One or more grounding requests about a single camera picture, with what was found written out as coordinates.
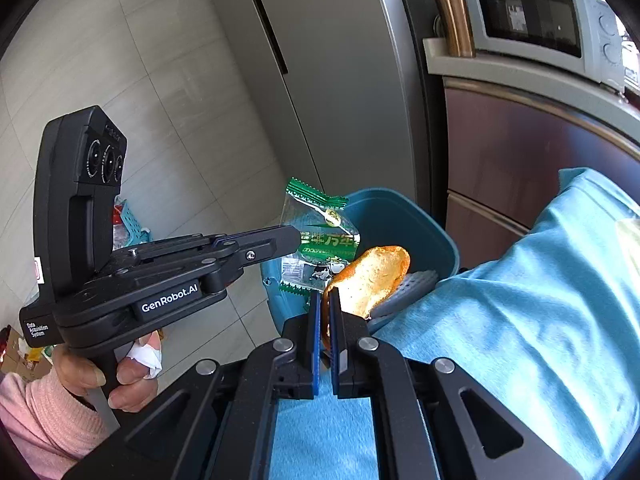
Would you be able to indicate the white kitchen countertop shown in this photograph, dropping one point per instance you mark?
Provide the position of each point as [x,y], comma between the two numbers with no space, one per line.
[450,66]

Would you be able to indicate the teal plastic basket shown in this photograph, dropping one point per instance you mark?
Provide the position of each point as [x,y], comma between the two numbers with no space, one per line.
[132,227]

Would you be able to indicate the person's left forearm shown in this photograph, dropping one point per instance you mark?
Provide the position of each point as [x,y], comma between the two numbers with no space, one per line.
[40,420]

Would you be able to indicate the white microwave oven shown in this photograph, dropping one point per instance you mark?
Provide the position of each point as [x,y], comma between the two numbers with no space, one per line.
[530,15]

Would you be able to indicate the orange peel piece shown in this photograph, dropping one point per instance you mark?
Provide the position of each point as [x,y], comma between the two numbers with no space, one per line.
[375,275]

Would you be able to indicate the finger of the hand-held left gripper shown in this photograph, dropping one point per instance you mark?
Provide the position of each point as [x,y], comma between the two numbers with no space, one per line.
[240,238]
[260,252]

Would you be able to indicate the brown base cabinets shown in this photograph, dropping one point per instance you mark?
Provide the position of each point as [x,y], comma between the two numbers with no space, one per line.
[500,160]

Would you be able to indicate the copper thermos mug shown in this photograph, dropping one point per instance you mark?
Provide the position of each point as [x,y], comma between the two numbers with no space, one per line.
[452,15]

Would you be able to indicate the blue plastic bin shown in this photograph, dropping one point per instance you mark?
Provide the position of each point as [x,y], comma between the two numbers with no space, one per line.
[400,230]

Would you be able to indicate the blue flower-print tablecloth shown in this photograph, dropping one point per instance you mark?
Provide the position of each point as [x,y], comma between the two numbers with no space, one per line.
[500,335]

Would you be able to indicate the green clear snack wrapper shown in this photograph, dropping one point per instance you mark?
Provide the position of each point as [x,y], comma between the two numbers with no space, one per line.
[320,240]

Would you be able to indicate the grey refrigerator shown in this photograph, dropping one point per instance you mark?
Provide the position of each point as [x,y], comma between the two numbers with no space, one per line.
[340,60]

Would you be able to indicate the person's left hand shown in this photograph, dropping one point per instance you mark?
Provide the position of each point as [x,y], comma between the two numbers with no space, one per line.
[80,370]

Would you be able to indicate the cardboard box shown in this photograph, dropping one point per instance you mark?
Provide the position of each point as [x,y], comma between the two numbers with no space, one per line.
[25,357]

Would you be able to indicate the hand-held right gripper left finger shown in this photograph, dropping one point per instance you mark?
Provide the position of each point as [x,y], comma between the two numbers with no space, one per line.
[315,345]

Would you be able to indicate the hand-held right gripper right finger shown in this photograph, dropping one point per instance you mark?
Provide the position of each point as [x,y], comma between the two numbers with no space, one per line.
[336,345]

